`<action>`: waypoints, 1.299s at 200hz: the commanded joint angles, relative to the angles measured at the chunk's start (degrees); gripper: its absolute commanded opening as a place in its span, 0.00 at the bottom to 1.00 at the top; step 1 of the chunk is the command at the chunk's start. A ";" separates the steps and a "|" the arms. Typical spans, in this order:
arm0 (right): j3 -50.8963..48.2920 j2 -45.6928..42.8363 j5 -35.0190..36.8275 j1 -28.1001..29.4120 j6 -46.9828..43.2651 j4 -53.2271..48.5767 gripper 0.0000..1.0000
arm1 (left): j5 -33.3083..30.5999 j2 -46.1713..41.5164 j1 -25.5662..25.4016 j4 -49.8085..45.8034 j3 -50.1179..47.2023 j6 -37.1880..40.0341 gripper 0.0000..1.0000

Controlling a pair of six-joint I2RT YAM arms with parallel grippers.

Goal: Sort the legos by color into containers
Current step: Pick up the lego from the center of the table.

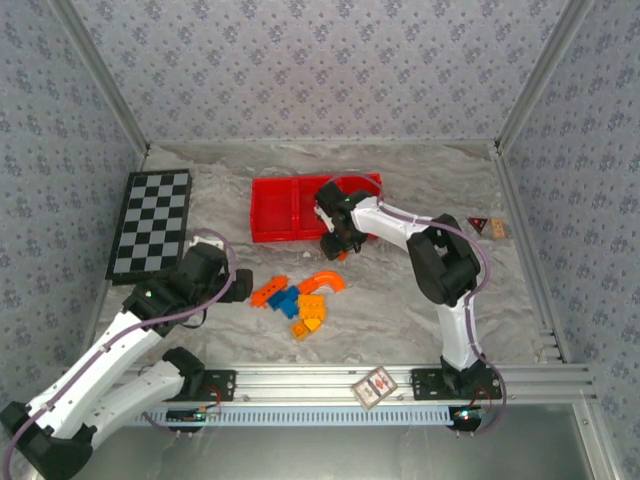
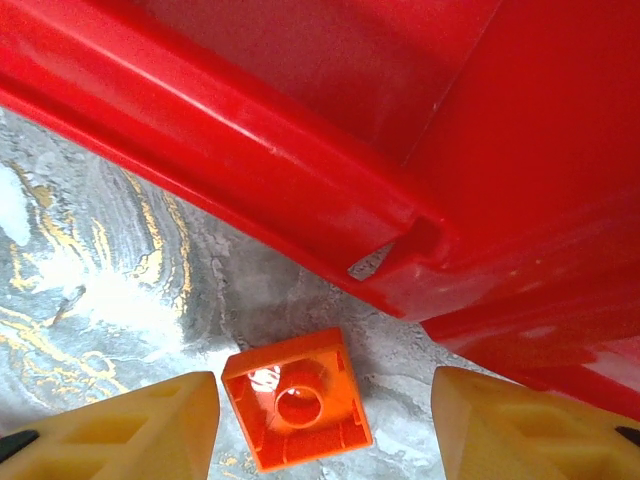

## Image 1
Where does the orange curved lego piece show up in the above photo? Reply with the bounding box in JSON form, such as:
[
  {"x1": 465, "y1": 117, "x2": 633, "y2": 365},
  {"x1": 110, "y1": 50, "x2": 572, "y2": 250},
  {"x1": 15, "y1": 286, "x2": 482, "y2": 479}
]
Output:
[{"x1": 298, "y1": 270, "x2": 347, "y2": 296}]

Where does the black grey checkerboard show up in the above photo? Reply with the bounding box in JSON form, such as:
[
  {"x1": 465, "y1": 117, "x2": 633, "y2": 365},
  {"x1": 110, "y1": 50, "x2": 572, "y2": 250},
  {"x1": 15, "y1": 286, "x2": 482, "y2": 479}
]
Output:
[{"x1": 105, "y1": 168, "x2": 194, "y2": 286}]

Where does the red three-compartment tray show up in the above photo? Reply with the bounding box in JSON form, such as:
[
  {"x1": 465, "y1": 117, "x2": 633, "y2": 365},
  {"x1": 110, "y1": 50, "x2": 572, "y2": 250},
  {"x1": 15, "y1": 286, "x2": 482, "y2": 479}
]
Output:
[{"x1": 250, "y1": 172, "x2": 385, "y2": 244}]

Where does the left circuit board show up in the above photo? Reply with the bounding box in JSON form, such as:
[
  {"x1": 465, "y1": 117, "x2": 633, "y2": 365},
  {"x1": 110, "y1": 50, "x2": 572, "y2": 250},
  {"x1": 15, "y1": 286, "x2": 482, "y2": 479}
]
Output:
[{"x1": 166, "y1": 407, "x2": 222, "y2": 425}]

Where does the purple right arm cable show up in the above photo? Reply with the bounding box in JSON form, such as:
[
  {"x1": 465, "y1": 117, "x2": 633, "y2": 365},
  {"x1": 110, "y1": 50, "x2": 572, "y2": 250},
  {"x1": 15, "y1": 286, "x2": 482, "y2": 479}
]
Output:
[{"x1": 327, "y1": 173, "x2": 509, "y2": 437}]

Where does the orange holed lego plate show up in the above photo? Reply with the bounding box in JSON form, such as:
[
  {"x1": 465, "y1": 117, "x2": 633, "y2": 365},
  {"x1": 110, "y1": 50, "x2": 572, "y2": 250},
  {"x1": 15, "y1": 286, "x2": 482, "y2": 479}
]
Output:
[{"x1": 250, "y1": 274, "x2": 292, "y2": 309}]

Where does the circuit board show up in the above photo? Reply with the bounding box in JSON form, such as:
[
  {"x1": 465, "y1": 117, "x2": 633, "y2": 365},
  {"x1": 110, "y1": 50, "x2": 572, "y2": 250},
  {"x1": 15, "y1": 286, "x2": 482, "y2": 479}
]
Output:
[
  {"x1": 451, "y1": 405, "x2": 489, "y2": 425},
  {"x1": 166, "y1": 407, "x2": 222, "y2": 425}
]

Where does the small card on rail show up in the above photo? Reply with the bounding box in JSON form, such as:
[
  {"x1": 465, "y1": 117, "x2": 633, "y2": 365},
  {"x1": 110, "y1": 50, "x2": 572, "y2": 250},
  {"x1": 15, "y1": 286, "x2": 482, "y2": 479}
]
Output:
[{"x1": 351, "y1": 366, "x2": 400, "y2": 411}]

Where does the slotted blue cable duct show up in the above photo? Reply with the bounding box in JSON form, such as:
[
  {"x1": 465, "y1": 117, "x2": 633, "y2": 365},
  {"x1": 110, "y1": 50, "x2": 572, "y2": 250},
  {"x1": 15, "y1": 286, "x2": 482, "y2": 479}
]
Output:
[{"x1": 73, "y1": 405, "x2": 457, "y2": 428}]

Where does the aluminium front rail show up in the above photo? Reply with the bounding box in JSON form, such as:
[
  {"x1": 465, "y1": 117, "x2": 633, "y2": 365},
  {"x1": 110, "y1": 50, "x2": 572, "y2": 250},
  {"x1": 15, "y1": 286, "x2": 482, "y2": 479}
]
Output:
[{"x1": 53, "y1": 363, "x2": 599, "y2": 405}]

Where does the aluminium frame post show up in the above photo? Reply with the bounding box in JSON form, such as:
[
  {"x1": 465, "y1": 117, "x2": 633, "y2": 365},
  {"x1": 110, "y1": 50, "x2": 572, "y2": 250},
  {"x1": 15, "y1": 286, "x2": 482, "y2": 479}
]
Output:
[
  {"x1": 49, "y1": 0, "x2": 154, "y2": 154},
  {"x1": 494, "y1": 0, "x2": 599, "y2": 154}
]

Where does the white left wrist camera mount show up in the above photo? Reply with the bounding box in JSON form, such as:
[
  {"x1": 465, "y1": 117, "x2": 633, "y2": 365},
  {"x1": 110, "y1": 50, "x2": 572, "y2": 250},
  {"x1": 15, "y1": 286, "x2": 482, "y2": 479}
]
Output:
[{"x1": 188, "y1": 235, "x2": 224, "y2": 254}]

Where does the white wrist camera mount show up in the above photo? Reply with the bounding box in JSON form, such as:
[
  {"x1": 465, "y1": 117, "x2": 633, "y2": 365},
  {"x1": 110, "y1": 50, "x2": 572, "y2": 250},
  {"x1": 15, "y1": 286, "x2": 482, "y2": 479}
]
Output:
[
  {"x1": 314, "y1": 203, "x2": 335, "y2": 234},
  {"x1": 188, "y1": 235, "x2": 224, "y2": 254}
]

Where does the right circuit board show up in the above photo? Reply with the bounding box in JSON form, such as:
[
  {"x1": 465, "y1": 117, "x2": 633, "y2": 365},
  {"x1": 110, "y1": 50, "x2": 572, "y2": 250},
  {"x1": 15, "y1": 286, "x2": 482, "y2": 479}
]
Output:
[{"x1": 451, "y1": 405, "x2": 489, "y2": 425}]

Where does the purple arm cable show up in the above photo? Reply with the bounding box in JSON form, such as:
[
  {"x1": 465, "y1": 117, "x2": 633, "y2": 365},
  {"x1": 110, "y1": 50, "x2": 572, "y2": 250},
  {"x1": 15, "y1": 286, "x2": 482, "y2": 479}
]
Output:
[
  {"x1": 327, "y1": 173, "x2": 509, "y2": 437},
  {"x1": 2, "y1": 227, "x2": 239, "y2": 474}
]

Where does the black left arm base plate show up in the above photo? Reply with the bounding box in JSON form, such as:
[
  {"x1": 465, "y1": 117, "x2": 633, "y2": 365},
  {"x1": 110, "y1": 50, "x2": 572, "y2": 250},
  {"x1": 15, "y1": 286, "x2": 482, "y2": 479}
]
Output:
[{"x1": 146, "y1": 368, "x2": 237, "y2": 403}]

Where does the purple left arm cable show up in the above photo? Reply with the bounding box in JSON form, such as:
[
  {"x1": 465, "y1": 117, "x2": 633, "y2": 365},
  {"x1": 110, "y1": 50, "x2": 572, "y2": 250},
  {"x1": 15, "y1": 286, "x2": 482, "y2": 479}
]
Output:
[{"x1": 2, "y1": 227, "x2": 239, "y2": 474}]

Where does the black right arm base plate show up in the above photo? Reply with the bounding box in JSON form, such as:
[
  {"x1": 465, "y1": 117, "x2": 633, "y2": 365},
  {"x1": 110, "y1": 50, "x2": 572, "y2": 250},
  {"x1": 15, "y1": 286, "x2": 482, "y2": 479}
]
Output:
[{"x1": 410, "y1": 367, "x2": 503, "y2": 401}]

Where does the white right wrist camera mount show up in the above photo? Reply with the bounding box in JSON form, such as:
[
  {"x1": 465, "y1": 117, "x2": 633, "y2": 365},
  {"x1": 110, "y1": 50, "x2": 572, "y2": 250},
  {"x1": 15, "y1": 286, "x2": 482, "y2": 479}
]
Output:
[{"x1": 314, "y1": 203, "x2": 335, "y2": 234}]

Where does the aluminium side rail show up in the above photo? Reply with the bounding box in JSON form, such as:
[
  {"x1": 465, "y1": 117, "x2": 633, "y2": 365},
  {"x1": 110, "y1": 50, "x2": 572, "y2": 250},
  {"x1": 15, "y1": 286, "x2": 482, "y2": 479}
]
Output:
[{"x1": 492, "y1": 144, "x2": 572, "y2": 362}]

